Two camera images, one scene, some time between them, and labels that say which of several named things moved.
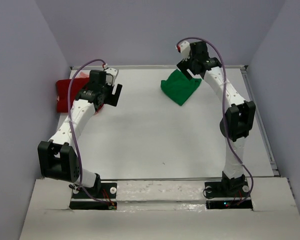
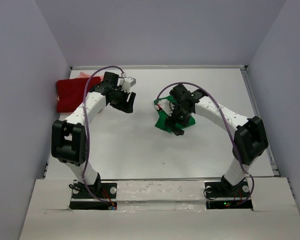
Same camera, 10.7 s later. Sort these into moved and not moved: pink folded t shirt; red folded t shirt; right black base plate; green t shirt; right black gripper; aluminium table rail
Moved: green t shirt; right black gripper
Not moved: aluminium table rail; right black base plate; pink folded t shirt; red folded t shirt
